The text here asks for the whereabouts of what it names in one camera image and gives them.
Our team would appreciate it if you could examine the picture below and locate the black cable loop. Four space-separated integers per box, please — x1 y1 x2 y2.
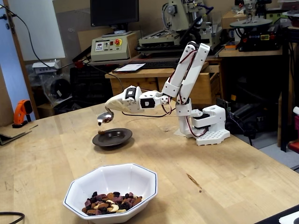
0 211 25 224

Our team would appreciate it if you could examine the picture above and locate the white plastic box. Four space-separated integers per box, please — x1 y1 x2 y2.
31 60 62 75

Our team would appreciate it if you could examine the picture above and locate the brown cardboard box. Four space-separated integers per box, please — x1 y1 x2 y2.
221 10 248 30

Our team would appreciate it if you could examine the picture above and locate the black scroll saw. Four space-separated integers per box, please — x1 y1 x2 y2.
230 0 283 52

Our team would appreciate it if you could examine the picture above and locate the mixed nuts and dried fruit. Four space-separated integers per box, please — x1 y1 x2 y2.
81 191 143 216

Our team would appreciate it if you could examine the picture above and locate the wooden machine table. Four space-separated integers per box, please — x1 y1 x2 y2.
218 48 285 58

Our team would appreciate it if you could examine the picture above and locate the white octagonal bowl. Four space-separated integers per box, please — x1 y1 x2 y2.
62 163 158 224

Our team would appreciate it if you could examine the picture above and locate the wooden workbench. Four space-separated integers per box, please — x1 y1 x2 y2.
105 62 222 105

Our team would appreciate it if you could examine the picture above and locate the benchtop cnc mill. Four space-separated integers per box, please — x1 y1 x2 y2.
135 0 225 56

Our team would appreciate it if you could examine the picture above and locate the beige control box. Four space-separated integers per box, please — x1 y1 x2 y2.
90 31 138 62

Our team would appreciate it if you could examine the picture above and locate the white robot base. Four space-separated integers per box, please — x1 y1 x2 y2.
191 105 231 147

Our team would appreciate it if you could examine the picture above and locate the white paper sheet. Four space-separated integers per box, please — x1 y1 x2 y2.
115 63 146 72

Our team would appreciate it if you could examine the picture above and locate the clear plastic bag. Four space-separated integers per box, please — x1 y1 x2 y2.
38 72 73 110

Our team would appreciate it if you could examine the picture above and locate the brown cardboard sheet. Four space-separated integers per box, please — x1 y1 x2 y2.
77 28 115 53

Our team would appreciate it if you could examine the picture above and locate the white board panel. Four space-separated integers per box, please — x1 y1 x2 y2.
8 0 66 62

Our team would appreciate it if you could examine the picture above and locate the flat wooden board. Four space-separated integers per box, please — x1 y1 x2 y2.
0 126 33 146

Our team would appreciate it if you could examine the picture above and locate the metal spoon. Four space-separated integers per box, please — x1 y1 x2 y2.
96 106 114 124

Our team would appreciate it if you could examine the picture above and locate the brown round plate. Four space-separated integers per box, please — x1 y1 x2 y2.
92 127 133 147

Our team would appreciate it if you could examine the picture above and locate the black keyboard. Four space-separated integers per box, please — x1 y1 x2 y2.
137 58 180 70

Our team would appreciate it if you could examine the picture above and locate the black flat device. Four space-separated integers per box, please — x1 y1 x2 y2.
254 204 299 224

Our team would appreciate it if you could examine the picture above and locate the scooped nut mix portion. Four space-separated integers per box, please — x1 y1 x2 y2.
97 118 113 135

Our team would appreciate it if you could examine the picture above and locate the red chair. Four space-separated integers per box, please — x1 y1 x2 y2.
287 140 299 154

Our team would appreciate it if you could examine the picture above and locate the black computer monitor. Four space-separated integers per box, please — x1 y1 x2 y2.
90 0 140 32

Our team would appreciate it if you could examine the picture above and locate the orange and black tool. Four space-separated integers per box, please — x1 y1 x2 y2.
12 99 33 129

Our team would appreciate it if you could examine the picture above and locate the white flat object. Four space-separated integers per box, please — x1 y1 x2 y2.
279 211 299 224

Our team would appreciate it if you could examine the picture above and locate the long black cable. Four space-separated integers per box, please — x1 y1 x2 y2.
0 4 169 118

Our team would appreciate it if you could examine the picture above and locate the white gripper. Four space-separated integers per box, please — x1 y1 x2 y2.
105 86 145 112

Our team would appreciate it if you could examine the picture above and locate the green circuit board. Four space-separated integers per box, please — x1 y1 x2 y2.
216 97 232 112

